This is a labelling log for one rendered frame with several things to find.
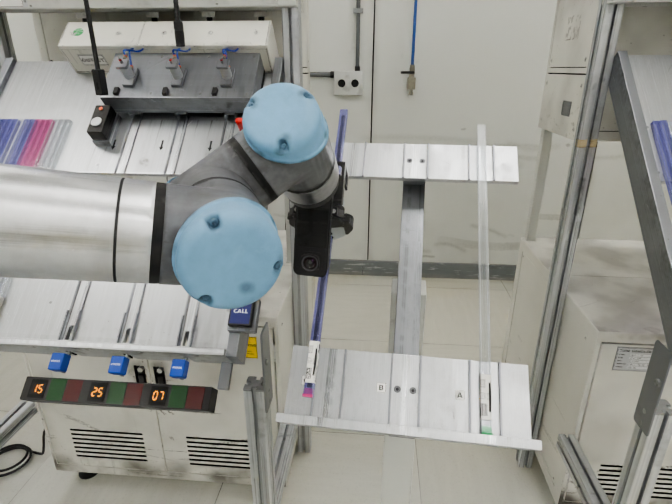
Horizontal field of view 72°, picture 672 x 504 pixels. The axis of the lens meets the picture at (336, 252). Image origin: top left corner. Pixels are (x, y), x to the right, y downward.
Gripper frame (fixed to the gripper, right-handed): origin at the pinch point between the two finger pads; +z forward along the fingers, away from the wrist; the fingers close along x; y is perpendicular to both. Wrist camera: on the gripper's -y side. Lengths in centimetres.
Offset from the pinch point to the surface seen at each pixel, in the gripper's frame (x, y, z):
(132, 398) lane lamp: 32.3, -29.0, 6.5
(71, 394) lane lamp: 43, -29, 6
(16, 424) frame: 87, -44, 49
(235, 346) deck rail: 15.5, -18.7, 7.2
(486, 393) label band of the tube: -24.6, -22.0, -4.1
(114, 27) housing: 57, 51, 14
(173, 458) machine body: 49, -51, 64
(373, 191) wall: 5, 76, 180
